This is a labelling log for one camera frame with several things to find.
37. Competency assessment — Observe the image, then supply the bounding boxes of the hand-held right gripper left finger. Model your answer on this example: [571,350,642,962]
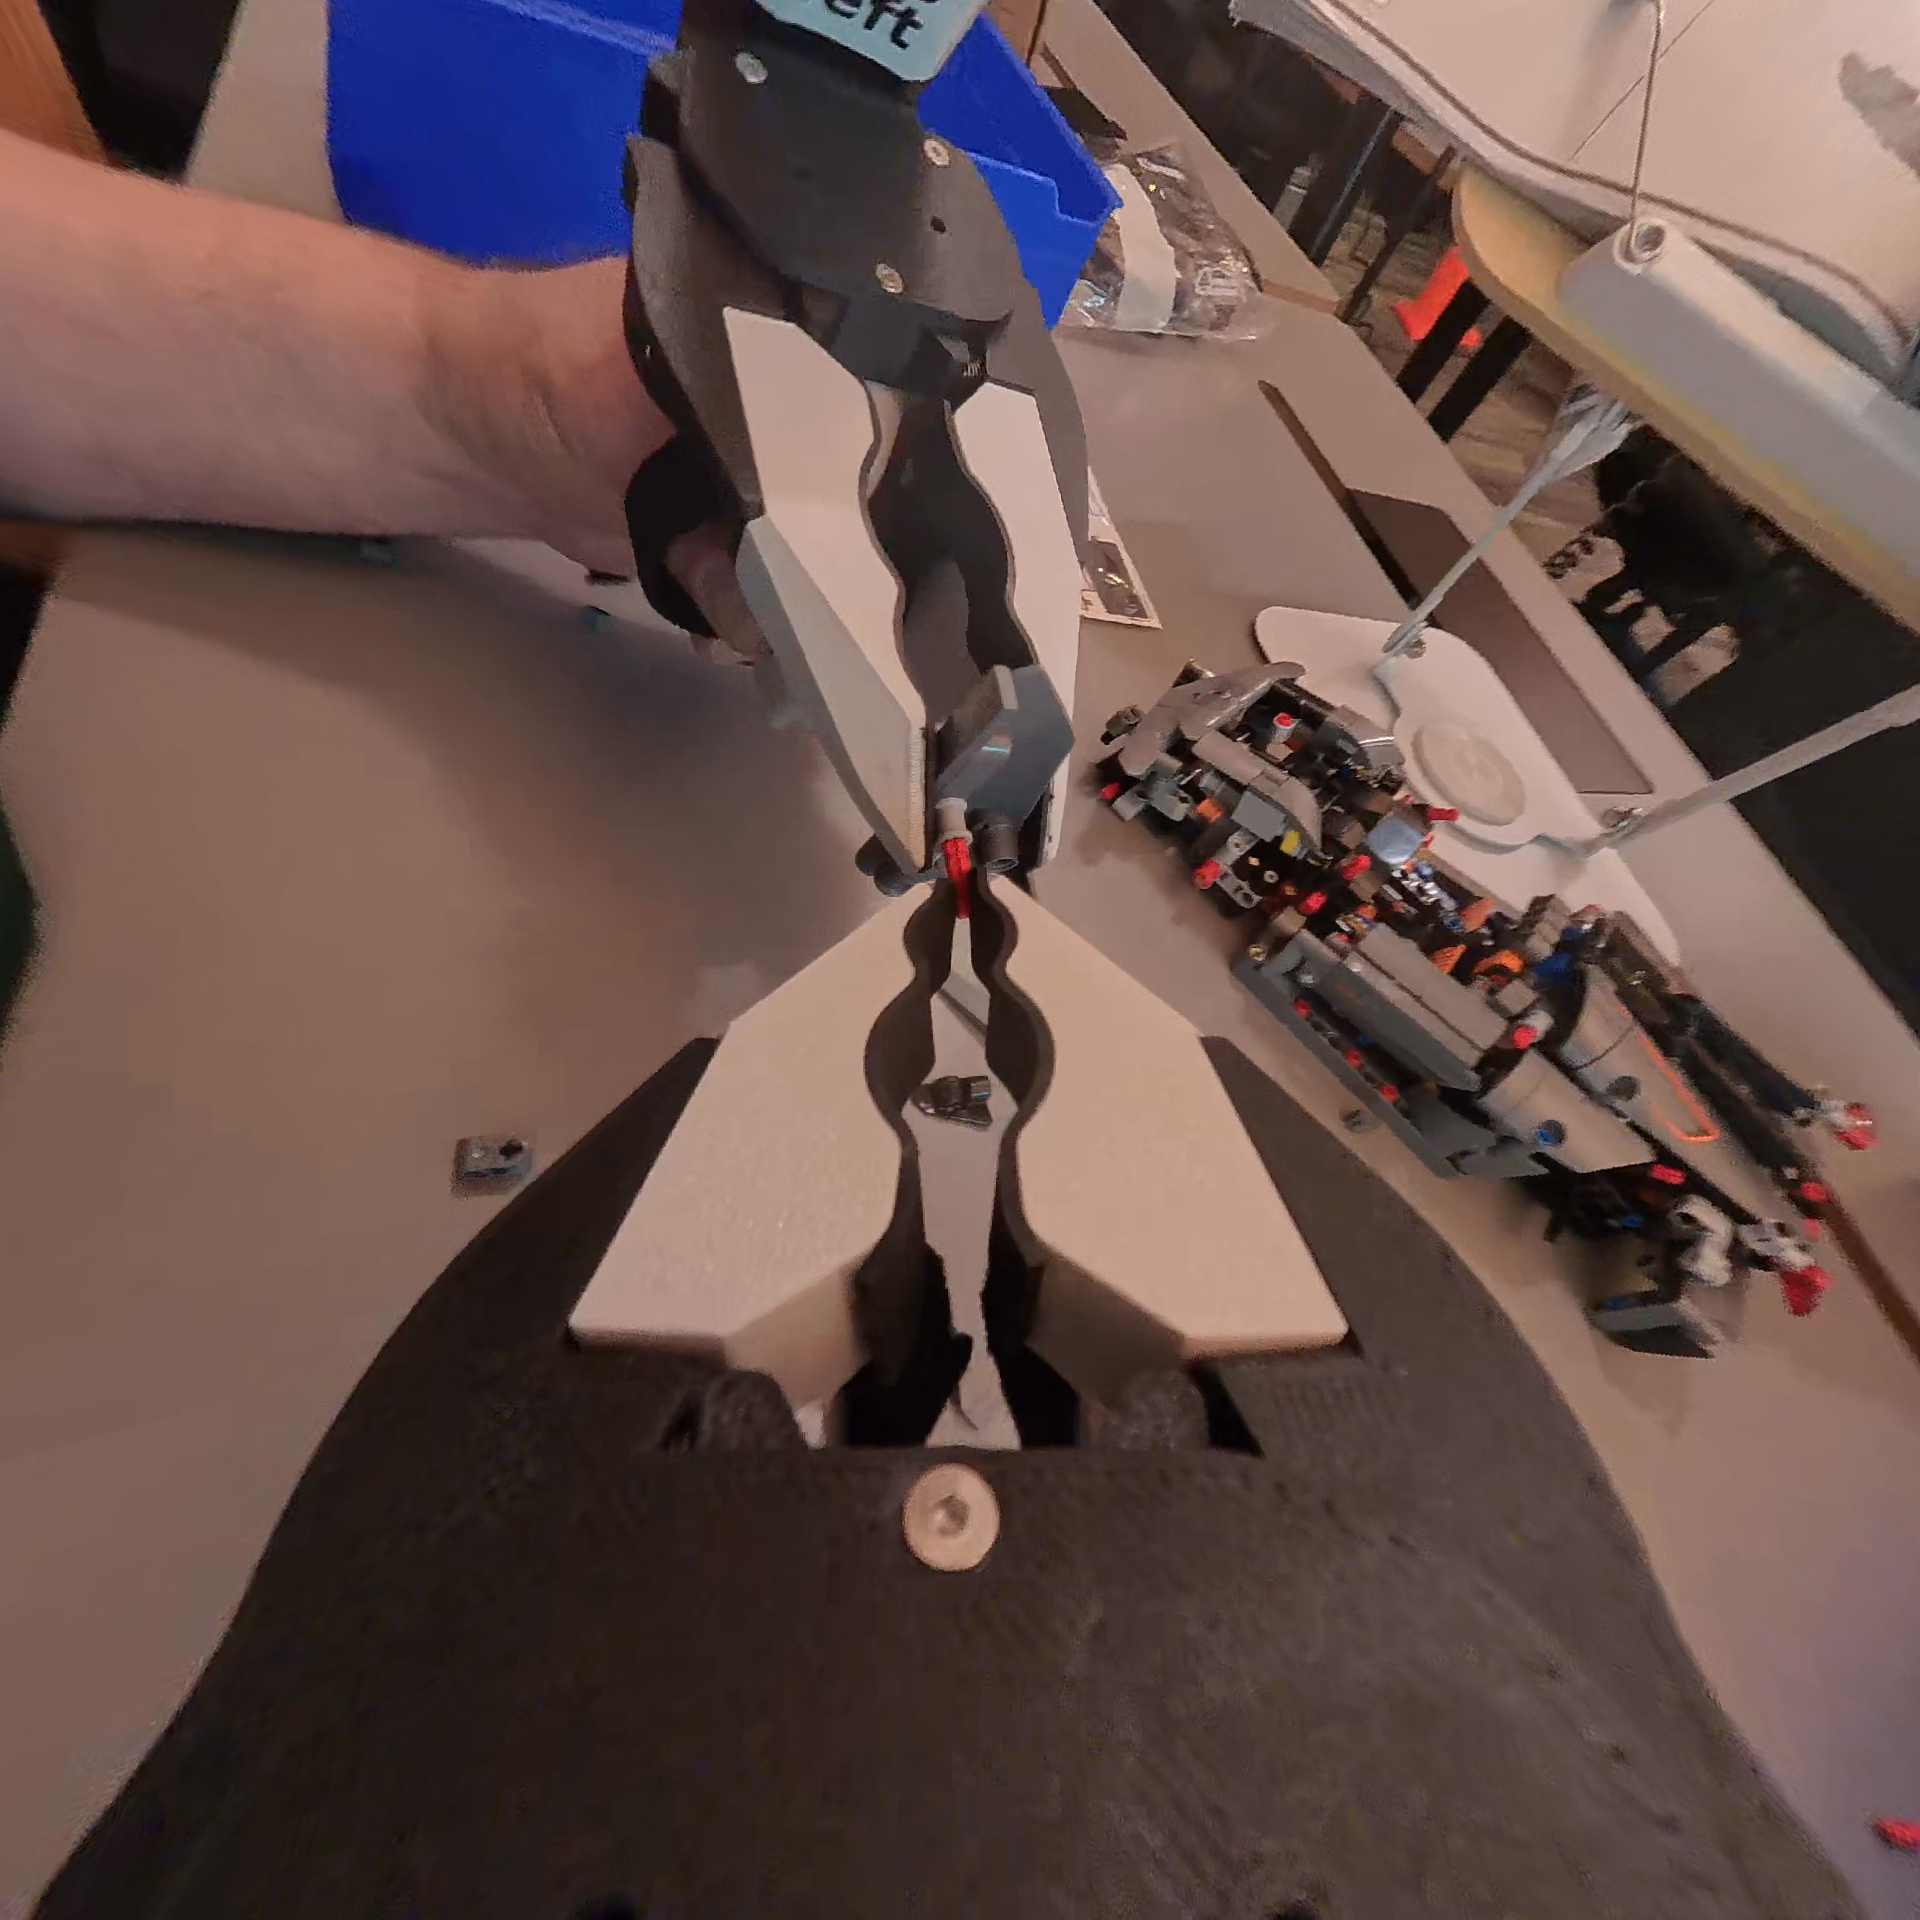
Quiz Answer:
[566,897,962,1404]

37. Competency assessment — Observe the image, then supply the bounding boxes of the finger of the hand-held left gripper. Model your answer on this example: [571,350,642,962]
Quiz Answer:
[726,307,945,893]
[877,386,1091,874]

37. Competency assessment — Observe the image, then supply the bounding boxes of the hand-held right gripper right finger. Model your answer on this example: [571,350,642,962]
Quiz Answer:
[966,884,1348,1367]

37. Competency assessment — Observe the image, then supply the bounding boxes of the grey lego panel assembly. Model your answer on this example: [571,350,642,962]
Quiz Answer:
[929,663,1079,886]

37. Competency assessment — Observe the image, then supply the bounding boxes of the blue plastic bin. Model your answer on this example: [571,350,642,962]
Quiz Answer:
[327,0,1125,335]

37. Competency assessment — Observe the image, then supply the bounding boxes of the person's left forearm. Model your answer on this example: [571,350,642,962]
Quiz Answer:
[0,129,505,543]

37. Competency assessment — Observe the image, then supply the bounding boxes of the lego sticker sheet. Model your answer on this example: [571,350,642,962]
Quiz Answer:
[1083,502,1165,626]

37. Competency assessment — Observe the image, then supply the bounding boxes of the clear bag of lego parts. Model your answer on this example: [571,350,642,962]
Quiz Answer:
[1073,142,1268,338]

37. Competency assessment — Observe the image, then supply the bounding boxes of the grey lego car model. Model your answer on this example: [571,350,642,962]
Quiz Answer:
[1094,661,1881,1359]

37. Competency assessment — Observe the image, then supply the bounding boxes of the person's left hand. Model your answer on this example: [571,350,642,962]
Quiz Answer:
[481,257,771,663]

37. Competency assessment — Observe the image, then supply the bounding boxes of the white book stand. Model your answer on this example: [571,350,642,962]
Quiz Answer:
[1253,151,1920,902]

